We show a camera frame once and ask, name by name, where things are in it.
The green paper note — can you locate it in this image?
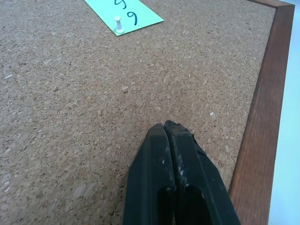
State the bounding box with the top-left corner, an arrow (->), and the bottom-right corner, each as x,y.
84,0 -> 165,37

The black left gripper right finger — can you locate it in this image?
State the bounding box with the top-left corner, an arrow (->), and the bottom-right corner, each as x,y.
163,120 -> 242,225

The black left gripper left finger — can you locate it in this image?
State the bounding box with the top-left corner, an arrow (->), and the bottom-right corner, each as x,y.
122,123 -> 176,225

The white pushpin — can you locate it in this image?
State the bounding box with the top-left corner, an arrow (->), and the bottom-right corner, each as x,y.
113,15 -> 125,34

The cork board with wooden frame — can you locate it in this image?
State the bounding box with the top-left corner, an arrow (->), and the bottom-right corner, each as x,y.
0,0 -> 295,225

